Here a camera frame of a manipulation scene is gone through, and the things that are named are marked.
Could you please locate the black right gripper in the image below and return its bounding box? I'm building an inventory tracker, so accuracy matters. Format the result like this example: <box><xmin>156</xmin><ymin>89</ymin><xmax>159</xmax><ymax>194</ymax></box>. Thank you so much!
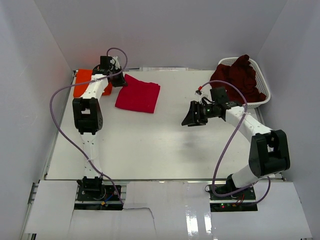
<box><xmin>181</xmin><ymin>101</ymin><xmax>218</xmax><ymax>127</ymax></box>

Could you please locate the bright red t shirt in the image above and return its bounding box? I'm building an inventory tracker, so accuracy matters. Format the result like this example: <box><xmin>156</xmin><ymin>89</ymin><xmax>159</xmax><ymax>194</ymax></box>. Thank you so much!
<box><xmin>115</xmin><ymin>74</ymin><xmax>161</xmax><ymax>114</ymax></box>

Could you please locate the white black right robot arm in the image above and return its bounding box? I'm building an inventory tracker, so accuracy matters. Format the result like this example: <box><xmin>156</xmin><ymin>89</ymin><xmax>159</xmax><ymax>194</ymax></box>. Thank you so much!
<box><xmin>181</xmin><ymin>87</ymin><xmax>291</xmax><ymax>200</ymax></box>

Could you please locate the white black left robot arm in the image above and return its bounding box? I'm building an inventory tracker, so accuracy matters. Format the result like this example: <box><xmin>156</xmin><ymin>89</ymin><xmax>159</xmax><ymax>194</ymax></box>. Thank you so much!
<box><xmin>72</xmin><ymin>55</ymin><xmax>128</xmax><ymax>201</ymax></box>

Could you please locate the orange folded t shirt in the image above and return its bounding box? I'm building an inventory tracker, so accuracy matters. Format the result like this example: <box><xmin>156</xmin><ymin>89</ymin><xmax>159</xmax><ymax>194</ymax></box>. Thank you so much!
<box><xmin>73</xmin><ymin>69</ymin><xmax>113</xmax><ymax>98</ymax></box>

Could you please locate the dark maroon t shirt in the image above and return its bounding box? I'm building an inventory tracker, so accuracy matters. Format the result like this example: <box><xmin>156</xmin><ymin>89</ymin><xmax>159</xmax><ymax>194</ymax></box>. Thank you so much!
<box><xmin>210</xmin><ymin>54</ymin><xmax>267</xmax><ymax>105</ymax></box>

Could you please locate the white plastic laundry basket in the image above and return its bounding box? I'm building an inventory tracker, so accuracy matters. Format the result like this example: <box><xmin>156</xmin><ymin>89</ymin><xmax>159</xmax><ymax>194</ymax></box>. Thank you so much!
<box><xmin>218</xmin><ymin>57</ymin><xmax>271</xmax><ymax>109</ymax></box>

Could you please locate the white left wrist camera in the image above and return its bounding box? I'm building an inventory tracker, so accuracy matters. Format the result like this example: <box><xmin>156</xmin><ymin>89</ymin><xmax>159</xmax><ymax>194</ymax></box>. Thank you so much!
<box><xmin>110</xmin><ymin>56</ymin><xmax>121</xmax><ymax>71</ymax></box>

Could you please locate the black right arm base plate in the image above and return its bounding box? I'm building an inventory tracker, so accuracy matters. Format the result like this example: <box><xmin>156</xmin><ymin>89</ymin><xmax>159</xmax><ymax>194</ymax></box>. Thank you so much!
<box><xmin>204</xmin><ymin>184</ymin><xmax>258</xmax><ymax>213</ymax></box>

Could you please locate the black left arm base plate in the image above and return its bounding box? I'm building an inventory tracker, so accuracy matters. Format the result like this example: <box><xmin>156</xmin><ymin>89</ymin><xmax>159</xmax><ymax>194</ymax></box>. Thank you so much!
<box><xmin>74</xmin><ymin>185</ymin><xmax>123</xmax><ymax>211</ymax></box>

